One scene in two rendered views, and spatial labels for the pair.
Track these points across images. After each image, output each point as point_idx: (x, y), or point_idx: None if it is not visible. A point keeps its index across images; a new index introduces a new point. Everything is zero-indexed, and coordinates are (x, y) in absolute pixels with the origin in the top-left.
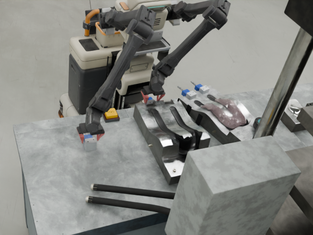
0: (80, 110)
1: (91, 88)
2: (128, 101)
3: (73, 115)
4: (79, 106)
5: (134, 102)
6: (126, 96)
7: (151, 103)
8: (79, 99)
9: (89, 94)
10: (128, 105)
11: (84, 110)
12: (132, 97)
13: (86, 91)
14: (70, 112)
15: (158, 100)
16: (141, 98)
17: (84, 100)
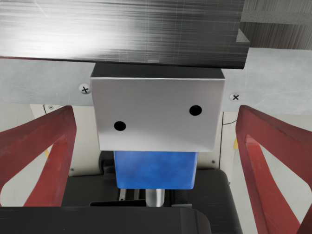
0: (225, 178)
1: (211, 232)
2: (102, 179)
3: (229, 169)
4: (229, 188)
5: (87, 176)
6: (145, 199)
7: (258, 43)
8: (235, 207)
9: (215, 215)
10: (106, 171)
11: (217, 177)
12: (92, 188)
13: (226, 226)
14: (230, 179)
15: (97, 52)
16: (68, 182)
17: (224, 200)
